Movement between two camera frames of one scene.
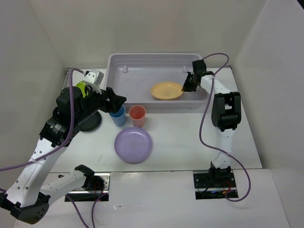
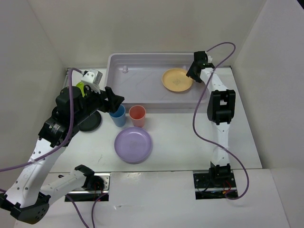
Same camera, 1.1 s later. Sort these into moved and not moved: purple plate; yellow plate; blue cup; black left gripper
Moved: yellow plate
Not moved: purple plate; blue cup; black left gripper
